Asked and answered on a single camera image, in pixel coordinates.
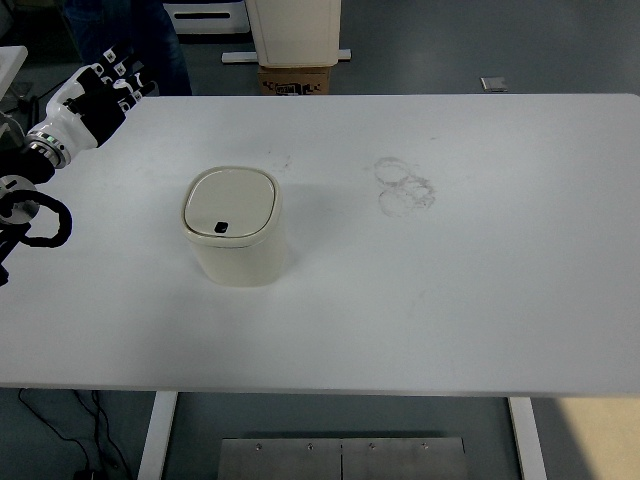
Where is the black floor cable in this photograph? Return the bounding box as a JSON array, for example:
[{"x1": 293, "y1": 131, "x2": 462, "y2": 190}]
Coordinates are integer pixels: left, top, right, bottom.
[{"x1": 17, "y1": 388, "x2": 132, "y2": 480}]

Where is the white appliance with black slot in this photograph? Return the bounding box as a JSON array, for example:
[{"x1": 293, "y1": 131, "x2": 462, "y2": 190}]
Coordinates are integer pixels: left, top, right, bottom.
[{"x1": 163, "y1": 0, "x2": 250, "y2": 36}]

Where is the cream plastic trash bin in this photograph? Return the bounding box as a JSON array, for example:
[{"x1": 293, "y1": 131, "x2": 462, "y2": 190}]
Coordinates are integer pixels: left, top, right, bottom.
[{"x1": 180, "y1": 165, "x2": 287, "y2": 288}]

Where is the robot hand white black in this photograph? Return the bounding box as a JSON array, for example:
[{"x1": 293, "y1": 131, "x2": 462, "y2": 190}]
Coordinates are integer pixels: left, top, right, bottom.
[{"x1": 35, "y1": 43, "x2": 160, "y2": 151}]

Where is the white flat base bar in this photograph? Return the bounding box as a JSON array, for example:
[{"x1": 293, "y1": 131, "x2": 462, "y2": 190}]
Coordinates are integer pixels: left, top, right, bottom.
[{"x1": 221, "y1": 48, "x2": 353, "y2": 65}]

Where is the large cream plastic cabinet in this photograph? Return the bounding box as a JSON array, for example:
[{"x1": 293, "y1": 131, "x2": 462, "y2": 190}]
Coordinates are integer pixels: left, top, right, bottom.
[{"x1": 244, "y1": 0, "x2": 342, "y2": 69}]

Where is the white side table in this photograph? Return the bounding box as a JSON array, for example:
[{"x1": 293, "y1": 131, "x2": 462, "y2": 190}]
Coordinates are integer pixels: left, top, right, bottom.
[{"x1": 0, "y1": 45, "x2": 29, "y2": 99}]

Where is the person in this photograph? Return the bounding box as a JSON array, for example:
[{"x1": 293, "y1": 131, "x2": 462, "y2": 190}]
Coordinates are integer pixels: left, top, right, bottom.
[{"x1": 62, "y1": 0, "x2": 194, "y2": 97}]

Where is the white table leg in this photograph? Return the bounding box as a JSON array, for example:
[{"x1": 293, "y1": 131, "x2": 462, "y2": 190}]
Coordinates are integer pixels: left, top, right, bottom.
[
  {"x1": 135, "y1": 392, "x2": 179, "y2": 480},
  {"x1": 507, "y1": 396, "x2": 549, "y2": 480}
]

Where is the brown cardboard box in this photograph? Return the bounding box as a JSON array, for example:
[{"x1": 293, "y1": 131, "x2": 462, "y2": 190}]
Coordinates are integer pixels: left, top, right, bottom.
[{"x1": 257, "y1": 64, "x2": 331, "y2": 96}]

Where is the grey metal plate with screws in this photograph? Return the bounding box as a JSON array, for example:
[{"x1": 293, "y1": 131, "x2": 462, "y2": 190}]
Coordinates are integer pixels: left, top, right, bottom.
[{"x1": 219, "y1": 436, "x2": 467, "y2": 480}]

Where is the beige floor mat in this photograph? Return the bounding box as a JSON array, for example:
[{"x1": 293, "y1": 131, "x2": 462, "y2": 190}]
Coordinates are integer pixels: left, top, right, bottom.
[{"x1": 509, "y1": 397, "x2": 640, "y2": 480}]

